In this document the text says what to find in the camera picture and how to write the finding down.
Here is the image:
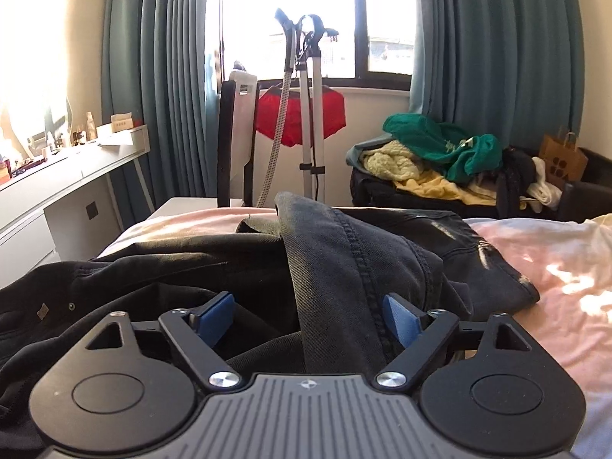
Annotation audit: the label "white desk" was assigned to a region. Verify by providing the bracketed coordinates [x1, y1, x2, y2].
[0, 124, 156, 288]

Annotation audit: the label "cream knit garment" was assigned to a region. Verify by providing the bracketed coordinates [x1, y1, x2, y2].
[361, 141, 424, 182]

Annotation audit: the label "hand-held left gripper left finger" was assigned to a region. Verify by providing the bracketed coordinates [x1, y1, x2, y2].
[85, 291, 241, 390]

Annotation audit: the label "window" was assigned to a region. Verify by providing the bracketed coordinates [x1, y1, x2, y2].
[205, 0, 419, 89]

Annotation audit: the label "brown paper bag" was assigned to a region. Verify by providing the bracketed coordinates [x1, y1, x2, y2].
[539, 127, 589, 183]

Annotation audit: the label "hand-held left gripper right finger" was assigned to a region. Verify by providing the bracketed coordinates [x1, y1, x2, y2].
[373, 291, 531, 390]

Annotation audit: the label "yellow garment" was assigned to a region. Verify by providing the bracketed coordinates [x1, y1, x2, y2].
[394, 169, 498, 206]

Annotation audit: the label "bed with pink sheet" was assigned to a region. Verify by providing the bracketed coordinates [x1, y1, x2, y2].
[0, 196, 612, 459]

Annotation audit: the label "black chair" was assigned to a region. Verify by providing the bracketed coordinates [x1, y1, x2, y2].
[217, 79, 261, 208]

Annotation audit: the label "white cloth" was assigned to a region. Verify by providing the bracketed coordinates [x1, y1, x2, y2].
[526, 157, 564, 211]

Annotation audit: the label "white appliance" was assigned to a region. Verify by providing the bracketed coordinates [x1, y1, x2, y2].
[228, 71, 259, 173]

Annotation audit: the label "black clothing pile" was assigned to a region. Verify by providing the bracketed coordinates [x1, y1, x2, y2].
[497, 148, 546, 216]

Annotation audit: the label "teal curtain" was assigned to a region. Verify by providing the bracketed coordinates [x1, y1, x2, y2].
[100, 0, 225, 216]
[409, 0, 586, 154]

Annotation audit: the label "dark storage box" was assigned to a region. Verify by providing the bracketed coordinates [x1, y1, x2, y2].
[557, 146, 612, 223]

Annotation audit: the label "black pants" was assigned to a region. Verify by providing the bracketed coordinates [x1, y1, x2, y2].
[0, 191, 541, 441]

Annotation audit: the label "red cloth on hanger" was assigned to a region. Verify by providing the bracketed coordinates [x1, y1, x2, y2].
[255, 88, 346, 148]

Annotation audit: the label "garment steamer stand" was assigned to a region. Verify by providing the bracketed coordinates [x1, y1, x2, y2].
[256, 7, 341, 206]

